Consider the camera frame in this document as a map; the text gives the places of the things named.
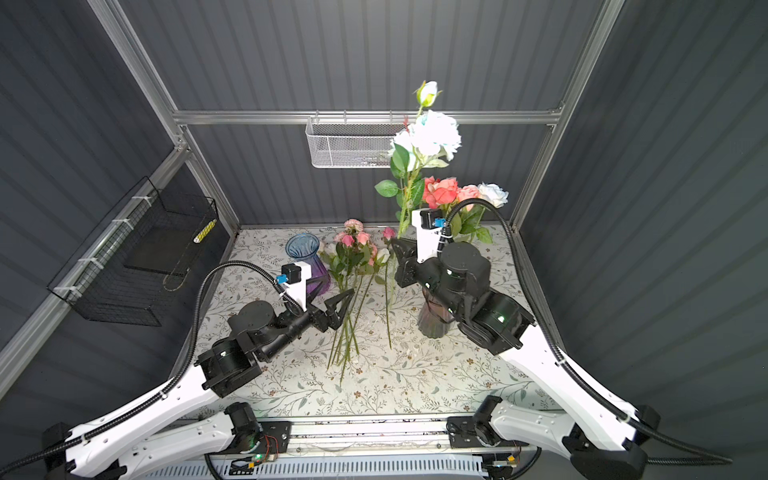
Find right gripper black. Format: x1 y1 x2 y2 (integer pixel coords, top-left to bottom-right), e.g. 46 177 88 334
392 233 464 319

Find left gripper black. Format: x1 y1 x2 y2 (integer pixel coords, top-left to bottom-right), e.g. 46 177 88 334
261 274 351 366

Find pink glass vase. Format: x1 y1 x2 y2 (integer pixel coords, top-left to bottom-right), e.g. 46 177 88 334
417 287 455 339

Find red pink rose stem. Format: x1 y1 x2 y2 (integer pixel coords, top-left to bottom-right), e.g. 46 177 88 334
434 177 459 209

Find deep pink rose stem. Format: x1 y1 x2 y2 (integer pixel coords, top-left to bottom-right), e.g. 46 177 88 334
422 176 438 209

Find light pink rose stem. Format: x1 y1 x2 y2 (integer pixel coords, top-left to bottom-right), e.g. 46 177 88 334
447 185 484 241

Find white spray rose stem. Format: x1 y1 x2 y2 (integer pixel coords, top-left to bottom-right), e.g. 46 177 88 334
375 81 462 238

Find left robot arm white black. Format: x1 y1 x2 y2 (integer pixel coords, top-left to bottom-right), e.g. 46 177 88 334
45 289 354 479

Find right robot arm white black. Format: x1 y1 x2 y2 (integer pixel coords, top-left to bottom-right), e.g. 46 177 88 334
392 239 649 479

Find blue purple glass vase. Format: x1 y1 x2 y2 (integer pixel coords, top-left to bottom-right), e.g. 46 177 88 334
285 233 330 296

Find single dark pink bud stem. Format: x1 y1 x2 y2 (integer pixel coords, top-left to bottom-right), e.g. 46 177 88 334
380 227 396 348

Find small pink spray roses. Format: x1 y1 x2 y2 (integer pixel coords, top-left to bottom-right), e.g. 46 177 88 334
320 219 389 380

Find floral patterned table mat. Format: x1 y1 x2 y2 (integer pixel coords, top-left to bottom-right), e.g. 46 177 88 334
182 225 560 420

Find yellow tube in basket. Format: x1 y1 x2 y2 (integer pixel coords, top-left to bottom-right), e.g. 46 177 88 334
193 219 218 244

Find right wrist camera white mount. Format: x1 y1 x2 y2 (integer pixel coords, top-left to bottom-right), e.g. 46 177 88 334
411 208 445 263

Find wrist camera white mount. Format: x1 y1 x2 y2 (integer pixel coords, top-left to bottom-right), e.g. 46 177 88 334
276 261 311 312
411 208 445 263

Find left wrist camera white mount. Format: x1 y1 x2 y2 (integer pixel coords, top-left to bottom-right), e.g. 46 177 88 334
276 261 311 312

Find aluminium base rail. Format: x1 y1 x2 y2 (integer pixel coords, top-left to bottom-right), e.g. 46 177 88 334
110 410 541 480

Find white wire mesh basket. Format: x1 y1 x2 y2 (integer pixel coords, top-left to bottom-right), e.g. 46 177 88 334
305 119 404 169

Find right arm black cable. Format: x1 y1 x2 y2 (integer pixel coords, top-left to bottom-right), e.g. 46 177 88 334
440 197 734 466

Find black wire basket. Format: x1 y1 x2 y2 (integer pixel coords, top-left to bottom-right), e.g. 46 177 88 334
48 181 219 327

